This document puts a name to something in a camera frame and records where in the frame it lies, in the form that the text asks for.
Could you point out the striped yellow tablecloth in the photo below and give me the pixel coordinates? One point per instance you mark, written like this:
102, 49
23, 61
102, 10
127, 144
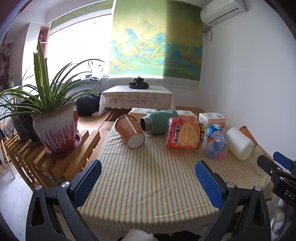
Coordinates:
154, 188

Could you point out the orange tissue pack right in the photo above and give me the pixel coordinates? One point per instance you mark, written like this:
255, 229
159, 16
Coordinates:
208, 119

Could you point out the low table with lace cloth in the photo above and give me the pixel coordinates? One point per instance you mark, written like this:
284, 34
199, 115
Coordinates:
123, 97

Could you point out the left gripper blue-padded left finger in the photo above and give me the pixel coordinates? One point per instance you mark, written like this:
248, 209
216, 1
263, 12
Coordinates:
42, 222

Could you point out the black bag on floor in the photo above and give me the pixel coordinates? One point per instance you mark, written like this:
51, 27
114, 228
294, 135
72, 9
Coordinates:
88, 104

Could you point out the green landscape painting curtain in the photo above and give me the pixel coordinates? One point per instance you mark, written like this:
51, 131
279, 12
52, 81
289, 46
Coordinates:
157, 38

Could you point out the dark potted plant behind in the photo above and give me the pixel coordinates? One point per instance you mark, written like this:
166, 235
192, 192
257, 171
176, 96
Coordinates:
19, 104

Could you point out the wooden slatted plant stand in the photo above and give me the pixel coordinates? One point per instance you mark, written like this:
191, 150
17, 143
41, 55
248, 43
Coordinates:
36, 166

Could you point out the white wall shelf unit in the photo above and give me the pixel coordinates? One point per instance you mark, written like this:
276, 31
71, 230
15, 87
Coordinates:
34, 34

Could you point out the green thermos bottle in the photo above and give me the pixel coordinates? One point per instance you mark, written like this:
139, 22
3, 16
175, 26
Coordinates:
156, 122

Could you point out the brown paper cup left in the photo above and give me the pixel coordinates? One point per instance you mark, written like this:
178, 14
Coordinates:
130, 131

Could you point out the orange tissue pack left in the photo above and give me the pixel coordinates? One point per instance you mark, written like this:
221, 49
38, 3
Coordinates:
138, 113

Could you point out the spider plant in red-white pot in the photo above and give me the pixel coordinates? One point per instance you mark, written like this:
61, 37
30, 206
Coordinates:
56, 125

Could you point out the orange tissue pack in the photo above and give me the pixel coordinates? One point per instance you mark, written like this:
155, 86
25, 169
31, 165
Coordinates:
208, 119
186, 115
138, 113

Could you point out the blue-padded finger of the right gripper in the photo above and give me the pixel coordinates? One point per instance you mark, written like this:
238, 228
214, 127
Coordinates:
274, 171
284, 161

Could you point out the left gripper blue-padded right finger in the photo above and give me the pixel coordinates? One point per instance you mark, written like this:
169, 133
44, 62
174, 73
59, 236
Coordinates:
243, 213

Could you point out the white paper cup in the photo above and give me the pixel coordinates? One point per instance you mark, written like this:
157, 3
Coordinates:
239, 144

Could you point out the orange patterned paper cup right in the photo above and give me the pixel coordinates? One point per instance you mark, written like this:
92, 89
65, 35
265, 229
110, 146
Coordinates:
248, 134

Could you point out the orange tissue pack middle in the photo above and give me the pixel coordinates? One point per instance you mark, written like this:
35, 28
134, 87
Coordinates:
186, 115

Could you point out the white wall air conditioner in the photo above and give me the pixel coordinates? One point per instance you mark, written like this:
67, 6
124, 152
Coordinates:
218, 11

